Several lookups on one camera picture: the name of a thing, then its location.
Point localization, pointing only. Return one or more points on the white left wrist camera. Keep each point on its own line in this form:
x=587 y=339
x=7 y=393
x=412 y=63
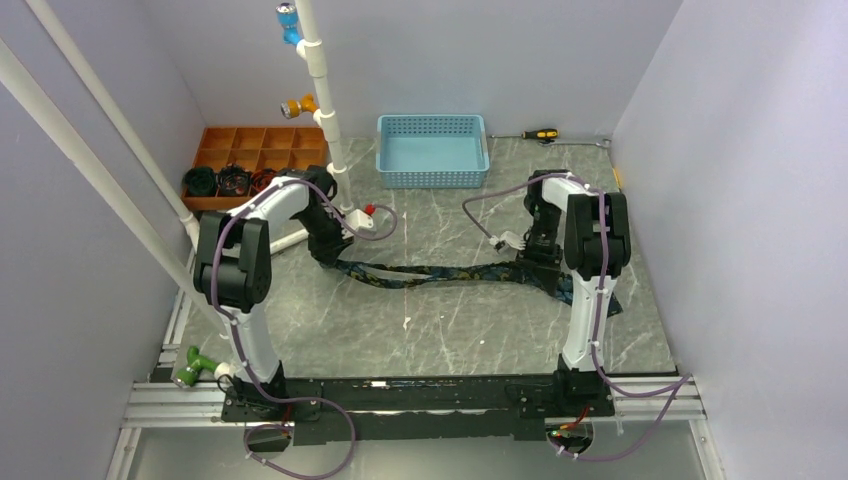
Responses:
x=360 y=224

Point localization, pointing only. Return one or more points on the silver spanner at wall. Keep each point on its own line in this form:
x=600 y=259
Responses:
x=600 y=143

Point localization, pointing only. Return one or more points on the light blue plastic basket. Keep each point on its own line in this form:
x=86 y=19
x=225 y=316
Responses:
x=432 y=151

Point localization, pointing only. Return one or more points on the rolled dark green tie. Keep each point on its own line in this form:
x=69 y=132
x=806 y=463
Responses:
x=200 y=182

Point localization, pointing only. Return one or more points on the white diagonal PVC pipe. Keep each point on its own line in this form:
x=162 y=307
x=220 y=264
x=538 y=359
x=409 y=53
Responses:
x=23 y=86

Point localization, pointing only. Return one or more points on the green valve nozzle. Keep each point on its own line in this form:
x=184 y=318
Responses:
x=197 y=363

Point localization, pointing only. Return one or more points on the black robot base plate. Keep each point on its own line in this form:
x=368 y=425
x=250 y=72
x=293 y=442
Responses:
x=521 y=407

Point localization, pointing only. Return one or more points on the white vertical PVC pipe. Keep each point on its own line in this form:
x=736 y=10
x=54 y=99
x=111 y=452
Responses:
x=315 y=58

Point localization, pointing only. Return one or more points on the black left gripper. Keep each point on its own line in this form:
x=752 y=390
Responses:
x=325 y=252

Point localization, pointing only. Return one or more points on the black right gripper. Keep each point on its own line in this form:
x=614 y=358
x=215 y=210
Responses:
x=547 y=266

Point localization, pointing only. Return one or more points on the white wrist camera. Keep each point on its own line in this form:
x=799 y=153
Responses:
x=506 y=241
x=360 y=224

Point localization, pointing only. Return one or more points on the yellow black screwdriver at wall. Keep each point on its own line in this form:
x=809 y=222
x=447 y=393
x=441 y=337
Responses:
x=544 y=135

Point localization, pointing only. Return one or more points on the blue valve nozzle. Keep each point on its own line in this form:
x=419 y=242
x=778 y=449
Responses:
x=288 y=18

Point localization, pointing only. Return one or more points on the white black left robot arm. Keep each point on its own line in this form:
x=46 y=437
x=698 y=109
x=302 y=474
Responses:
x=234 y=265

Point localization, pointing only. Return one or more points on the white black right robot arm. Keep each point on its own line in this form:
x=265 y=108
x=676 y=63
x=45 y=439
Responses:
x=580 y=230

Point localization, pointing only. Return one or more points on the aluminium rail frame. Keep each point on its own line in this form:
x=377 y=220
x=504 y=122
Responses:
x=324 y=324

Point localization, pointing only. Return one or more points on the dark blue patterned tie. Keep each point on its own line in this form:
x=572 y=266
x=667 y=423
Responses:
x=409 y=276

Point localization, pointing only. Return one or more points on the orange valve nozzle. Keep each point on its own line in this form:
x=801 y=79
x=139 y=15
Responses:
x=294 y=108

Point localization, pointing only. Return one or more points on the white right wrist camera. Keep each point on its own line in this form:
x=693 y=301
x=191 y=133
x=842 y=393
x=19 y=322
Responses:
x=506 y=241

